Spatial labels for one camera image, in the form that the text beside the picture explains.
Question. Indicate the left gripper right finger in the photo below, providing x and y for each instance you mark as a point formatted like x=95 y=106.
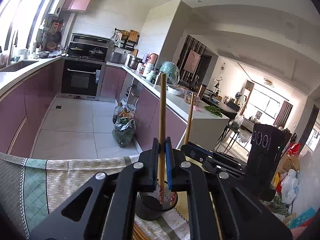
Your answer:
x=219 y=206

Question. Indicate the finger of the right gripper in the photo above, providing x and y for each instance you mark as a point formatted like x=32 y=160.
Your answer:
x=233 y=166
x=200 y=152

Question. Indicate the wooden chopstick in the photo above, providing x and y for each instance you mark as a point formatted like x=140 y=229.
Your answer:
x=187 y=131
x=161 y=155

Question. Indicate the patterned tablecloth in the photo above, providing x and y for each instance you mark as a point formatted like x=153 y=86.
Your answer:
x=32 y=188

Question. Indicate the black mesh utensil holder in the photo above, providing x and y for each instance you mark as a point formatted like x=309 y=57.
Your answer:
x=148 y=206

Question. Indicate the bag of green vegetables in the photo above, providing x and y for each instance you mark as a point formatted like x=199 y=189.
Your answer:
x=123 y=131

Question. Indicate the teal air fryer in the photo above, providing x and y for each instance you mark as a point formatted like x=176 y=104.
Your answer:
x=172 y=72

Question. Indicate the steel stock pot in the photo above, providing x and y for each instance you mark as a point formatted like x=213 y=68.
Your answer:
x=133 y=62

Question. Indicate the black built-in oven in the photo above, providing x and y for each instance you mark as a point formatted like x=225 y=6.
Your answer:
x=82 y=78

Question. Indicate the white water heater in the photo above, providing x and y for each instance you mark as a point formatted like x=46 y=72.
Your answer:
x=56 y=8

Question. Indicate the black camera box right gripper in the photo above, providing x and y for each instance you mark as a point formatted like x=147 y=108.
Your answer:
x=267 y=144

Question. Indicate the black wall spice rack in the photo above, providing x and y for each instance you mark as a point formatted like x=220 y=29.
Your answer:
x=126 y=40

